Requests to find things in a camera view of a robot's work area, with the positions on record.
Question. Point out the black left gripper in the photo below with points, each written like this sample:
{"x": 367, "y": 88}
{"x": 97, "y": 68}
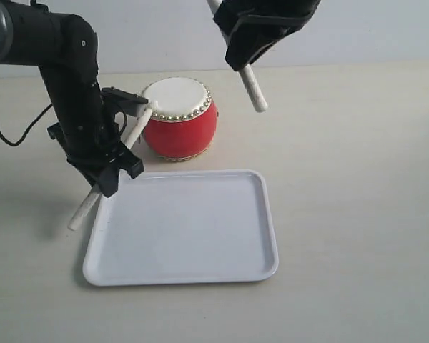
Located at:
{"x": 90, "y": 138}

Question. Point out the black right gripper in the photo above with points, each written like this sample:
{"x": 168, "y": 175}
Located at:
{"x": 255, "y": 26}

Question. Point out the wooden drumstick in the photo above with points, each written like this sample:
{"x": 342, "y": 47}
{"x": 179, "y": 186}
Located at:
{"x": 246, "y": 74}
{"x": 92, "y": 197}

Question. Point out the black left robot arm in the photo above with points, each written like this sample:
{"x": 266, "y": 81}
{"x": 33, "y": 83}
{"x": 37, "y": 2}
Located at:
{"x": 64, "y": 48}

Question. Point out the small red drum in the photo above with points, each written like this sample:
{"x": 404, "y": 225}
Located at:
{"x": 185, "y": 121}

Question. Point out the white rectangular tray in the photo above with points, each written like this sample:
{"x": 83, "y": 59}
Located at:
{"x": 183, "y": 227}

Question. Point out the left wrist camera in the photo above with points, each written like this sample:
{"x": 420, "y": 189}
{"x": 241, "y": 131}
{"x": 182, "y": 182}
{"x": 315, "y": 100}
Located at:
{"x": 116, "y": 100}

